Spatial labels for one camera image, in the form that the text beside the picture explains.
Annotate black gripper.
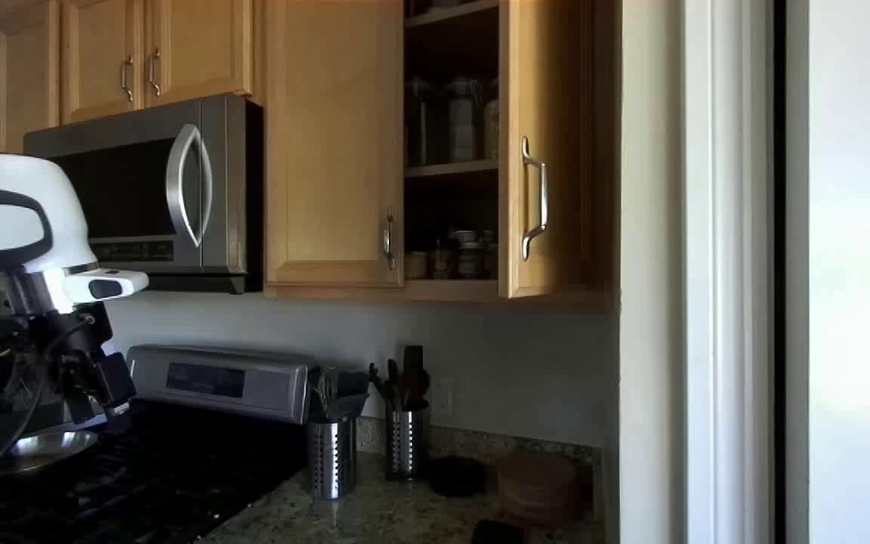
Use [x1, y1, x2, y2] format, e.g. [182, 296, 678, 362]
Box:
[36, 302, 138, 435]

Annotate narrow wooden cabinet door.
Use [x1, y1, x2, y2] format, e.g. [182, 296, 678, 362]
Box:
[0, 0, 63, 155]

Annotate short wooden cabinet door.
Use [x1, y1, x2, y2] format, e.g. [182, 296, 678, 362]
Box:
[145, 0, 258, 110]
[58, 0, 149, 128]

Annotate wide closed cabinet door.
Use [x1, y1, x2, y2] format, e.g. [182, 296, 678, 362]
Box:
[264, 0, 409, 292]

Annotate black stove with steel panel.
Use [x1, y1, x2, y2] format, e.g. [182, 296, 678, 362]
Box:
[0, 344, 319, 544]

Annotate stainless steel microwave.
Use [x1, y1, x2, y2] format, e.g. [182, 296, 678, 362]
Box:
[21, 92, 265, 296]

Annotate grey kitchen utensils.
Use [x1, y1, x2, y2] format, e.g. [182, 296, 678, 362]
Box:
[304, 365, 374, 426]

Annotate perforated steel utensil holder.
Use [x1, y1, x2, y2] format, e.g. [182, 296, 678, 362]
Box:
[385, 406, 434, 482]
[304, 417, 363, 503]

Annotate dark wooden kitchen utensils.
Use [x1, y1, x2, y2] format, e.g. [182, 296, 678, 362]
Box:
[366, 344, 434, 415]

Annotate small spice jar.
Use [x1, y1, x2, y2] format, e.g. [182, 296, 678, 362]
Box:
[453, 226, 490, 281]

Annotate tall dark glass jar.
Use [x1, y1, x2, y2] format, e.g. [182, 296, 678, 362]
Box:
[409, 79, 445, 168]

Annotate black phone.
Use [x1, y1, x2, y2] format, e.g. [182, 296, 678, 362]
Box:
[468, 516, 530, 544]

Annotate stack of wooden coasters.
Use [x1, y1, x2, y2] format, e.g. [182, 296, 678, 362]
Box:
[493, 449, 588, 531]

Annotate clear jar with label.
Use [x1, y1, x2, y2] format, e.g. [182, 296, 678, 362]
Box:
[442, 75, 486, 166]

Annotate white refrigerator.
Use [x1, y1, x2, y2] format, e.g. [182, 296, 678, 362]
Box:
[781, 0, 870, 544]

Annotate curved silver microwave handle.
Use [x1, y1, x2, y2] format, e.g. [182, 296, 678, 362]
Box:
[163, 122, 217, 250]

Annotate silver open door handle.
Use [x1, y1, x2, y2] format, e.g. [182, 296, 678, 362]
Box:
[516, 137, 554, 264]

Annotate wooden wall cabinet body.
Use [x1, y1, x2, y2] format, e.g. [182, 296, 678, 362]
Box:
[264, 0, 619, 309]

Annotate white door frame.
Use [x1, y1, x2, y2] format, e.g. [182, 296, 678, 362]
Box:
[684, 0, 777, 544]

